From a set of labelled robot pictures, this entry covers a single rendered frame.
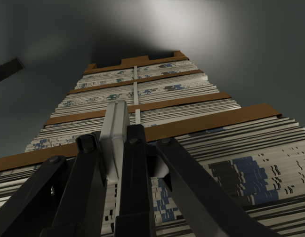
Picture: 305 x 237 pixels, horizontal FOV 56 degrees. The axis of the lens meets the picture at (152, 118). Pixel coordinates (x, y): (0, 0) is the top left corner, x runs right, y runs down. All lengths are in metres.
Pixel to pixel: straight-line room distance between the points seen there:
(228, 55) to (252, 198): 1.05
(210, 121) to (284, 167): 0.12
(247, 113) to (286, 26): 0.99
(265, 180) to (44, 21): 1.08
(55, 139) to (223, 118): 0.30
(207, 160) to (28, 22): 1.06
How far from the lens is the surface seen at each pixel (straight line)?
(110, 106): 0.22
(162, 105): 0.58
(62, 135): 0.53
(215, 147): 0.30
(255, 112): 0.37
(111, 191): 0.27
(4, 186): 0.35
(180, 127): 0.35
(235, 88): 1.30
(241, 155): 0.29
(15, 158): 0.41
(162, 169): 0.16
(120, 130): 0.17
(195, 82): 0.73
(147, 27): 1.19
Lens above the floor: 1.18
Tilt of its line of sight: 68 degrees down
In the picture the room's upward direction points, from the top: 170 degrees clockwise
